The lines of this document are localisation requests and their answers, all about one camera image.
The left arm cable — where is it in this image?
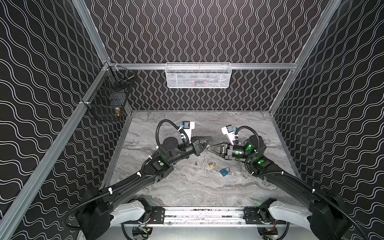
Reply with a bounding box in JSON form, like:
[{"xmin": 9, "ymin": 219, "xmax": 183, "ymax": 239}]
[{"xmin": 155, "ymin": 119, "xmax": 190, "ymax": 148}]

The blue padlock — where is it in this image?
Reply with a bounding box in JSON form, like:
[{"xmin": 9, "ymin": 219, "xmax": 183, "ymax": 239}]
[{"xmin": 219, "ymin": 168, "xmax": 231, "ymax": 177}]

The brass object in basket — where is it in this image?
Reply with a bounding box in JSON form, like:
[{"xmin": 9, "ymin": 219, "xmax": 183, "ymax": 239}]
[{"xmin": 115, "ymin": 108, "xmax": 121, "ymax": 117}]

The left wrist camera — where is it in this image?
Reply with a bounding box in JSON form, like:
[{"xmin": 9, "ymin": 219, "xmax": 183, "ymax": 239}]
[{"xmin": 179, "ymin": 121, "xmax": 195, "ymax": 143}]

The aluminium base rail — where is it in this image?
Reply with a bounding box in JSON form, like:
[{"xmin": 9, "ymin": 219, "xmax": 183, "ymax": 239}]
[{"xmin": 119, "ymin": 205, "xmax": 325, "ymax": 226}]

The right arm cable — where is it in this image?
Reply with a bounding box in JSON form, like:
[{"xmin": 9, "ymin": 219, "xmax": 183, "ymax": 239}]
[{"xmin": 235, "ymin": 125, "xmax": 370, "ymax": 240}]

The white mesh basket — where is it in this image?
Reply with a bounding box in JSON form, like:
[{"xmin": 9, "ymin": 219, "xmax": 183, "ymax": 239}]
[{"xmin": 165, "ymin": 62, "xmax": 232, "ymax": 89}]

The black wire basket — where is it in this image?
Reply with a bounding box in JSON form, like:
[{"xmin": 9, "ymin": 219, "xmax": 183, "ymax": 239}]
[{"xmin": 81, "ymin": 62, "xmax": 136, "ymax": 123}]

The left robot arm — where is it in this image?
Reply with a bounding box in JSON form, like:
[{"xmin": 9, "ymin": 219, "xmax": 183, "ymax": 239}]
[{"xmin": 61, "ymin": 136, "xmax": 212, "ymax": 240}]

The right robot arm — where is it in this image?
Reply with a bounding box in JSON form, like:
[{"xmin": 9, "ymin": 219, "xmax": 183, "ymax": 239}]
[{"xmin": 207, "ymin": 135, "xmax": 368, "ymax": 240}]

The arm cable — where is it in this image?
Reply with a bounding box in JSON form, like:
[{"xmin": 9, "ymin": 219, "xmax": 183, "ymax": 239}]
[
  {"xmin": 235, "ymin": 125, "xmax": 370, "ymax": 240},
  {"xmin": 155, "ymin": 119, "xmax": 190, "ymax": 148}
]

